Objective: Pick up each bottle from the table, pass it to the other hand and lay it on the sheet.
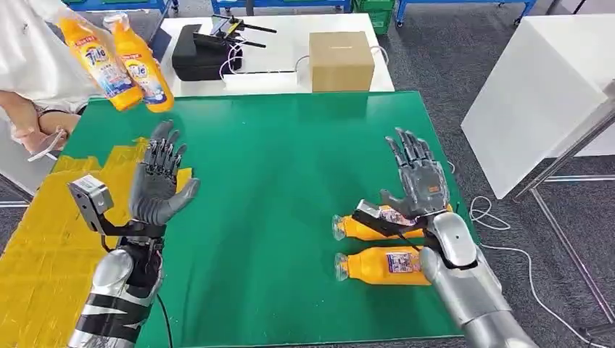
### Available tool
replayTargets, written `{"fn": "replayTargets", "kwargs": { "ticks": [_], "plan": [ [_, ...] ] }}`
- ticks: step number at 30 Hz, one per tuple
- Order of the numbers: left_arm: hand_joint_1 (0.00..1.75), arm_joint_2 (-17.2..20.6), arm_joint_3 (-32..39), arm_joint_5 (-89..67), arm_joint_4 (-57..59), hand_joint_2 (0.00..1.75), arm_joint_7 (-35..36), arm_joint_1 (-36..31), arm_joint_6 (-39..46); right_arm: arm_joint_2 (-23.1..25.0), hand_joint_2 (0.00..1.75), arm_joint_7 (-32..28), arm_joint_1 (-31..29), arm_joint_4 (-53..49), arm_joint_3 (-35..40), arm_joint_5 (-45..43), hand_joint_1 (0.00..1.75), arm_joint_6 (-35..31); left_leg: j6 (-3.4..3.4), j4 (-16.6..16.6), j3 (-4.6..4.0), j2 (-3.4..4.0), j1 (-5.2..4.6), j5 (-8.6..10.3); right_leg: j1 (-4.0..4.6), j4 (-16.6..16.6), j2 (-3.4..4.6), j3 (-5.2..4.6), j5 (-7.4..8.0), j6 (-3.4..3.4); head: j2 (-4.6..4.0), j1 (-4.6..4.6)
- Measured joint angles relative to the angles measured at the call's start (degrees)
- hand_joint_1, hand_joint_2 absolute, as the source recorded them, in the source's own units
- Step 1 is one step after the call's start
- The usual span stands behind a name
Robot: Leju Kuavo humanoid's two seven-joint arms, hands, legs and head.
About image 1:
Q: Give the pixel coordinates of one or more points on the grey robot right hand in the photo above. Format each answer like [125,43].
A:
[425,187]

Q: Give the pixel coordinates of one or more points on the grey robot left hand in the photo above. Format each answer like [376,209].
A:
[153,192]

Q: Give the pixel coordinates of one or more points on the person's right hand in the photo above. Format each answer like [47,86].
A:
[38,140]

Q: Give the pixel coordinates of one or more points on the smartphone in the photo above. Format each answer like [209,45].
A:
[48,146]

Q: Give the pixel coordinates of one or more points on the orange drink bottle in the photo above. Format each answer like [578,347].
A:
[149,81]
[103,72]
[375,266]
[358,230]

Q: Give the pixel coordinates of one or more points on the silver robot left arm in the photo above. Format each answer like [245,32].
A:
[115,298]

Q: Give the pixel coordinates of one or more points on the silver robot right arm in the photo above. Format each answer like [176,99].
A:
[466,288]

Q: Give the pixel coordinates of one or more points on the white bench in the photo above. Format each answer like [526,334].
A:
[19,168]

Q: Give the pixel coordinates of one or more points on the person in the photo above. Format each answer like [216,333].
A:
[29,48]

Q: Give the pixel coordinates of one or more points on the green table mat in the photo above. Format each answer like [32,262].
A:
[278,192]

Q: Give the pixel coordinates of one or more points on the black carrying case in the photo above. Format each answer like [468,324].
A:
[197,60]

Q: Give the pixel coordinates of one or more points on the large white board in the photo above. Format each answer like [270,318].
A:
[533,96]

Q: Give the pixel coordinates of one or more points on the dark blue tablet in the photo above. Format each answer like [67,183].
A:
[161,45]

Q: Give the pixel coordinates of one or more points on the brown cardboard box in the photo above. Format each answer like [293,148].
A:
[341,62]

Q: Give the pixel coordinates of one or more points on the white power strip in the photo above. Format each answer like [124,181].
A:
[262,82]

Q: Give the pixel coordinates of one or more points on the black remote controller with antennas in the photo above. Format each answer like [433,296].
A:
[223,33]

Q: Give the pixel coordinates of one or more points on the green plastic crate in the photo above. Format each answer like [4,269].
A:
[377,14]

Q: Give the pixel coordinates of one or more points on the white table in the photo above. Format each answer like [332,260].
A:
[288,43]

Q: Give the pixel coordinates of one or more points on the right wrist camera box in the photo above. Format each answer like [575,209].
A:
[372,216]

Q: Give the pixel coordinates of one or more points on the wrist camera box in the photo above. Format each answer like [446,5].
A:
[91,199]
[372,216]

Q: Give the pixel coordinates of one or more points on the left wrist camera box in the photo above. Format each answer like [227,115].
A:
[91,199]

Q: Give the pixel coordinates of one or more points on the metal stand frame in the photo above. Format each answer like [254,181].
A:
[567,151]

